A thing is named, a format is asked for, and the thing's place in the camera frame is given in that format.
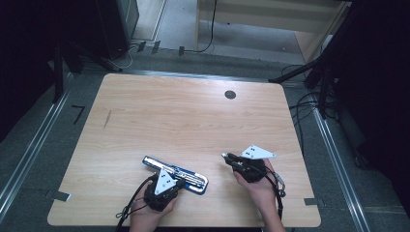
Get metal floor rail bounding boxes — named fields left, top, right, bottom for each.
left=0, top=72, right=74, bottom=215
left=310, top=105, right=371, bottom=232
left=124, top=69, right=304, bottom=87

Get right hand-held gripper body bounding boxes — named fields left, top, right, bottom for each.
left=231, top=144, right=278, bottom=184

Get white floor cable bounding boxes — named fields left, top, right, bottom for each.
left=116, top=43, right=143, bottom=71

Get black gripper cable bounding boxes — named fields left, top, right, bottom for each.
left=115, top=174, right=158, bottom=232
left=255, top=163, right=287, bottom=221

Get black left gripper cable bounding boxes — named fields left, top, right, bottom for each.
left=115, top=174, right=158, bottom=232

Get black floor cables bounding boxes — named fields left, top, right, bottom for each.
left=280, top=63, right=339, bottom=158

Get person's left hand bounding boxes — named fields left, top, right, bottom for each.
left=129, top=181, right=179, bottom=226

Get light wooden cabinet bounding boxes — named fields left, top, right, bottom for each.
left=193, top=0, right=352, bottom=64

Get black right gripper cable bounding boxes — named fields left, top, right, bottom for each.
left=255, top=163, right=287, bottom=221

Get dark curtain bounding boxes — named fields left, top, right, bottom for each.
left=0, top=0, right=100, bottom=143
left=328, top=0, right=410, bottom=207

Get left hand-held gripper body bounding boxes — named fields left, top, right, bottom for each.
left=143, top=168, right=178, bottom=213

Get black hanging cable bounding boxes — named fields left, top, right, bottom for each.
left=184, top=0, right=220, bottom=54

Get person's right hand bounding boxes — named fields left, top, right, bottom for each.
left=233, top=159, right=281, bottom=213

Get black cabinet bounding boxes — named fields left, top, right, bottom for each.
left=95, top=0, right=140, bottom=61

